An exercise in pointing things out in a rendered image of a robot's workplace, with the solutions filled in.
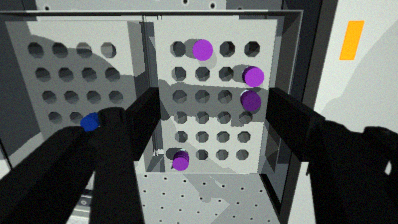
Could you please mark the blue cylinder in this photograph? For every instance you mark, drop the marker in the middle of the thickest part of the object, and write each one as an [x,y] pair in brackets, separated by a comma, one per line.
[90,122]

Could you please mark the white sealed well plate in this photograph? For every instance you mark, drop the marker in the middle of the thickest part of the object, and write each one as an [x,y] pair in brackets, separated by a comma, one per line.
[80,215]

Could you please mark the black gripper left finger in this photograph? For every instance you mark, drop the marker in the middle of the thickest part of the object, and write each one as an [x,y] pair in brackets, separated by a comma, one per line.
[45,187]

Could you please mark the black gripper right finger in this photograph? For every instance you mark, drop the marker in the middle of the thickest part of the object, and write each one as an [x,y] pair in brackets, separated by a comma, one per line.
[347,186]

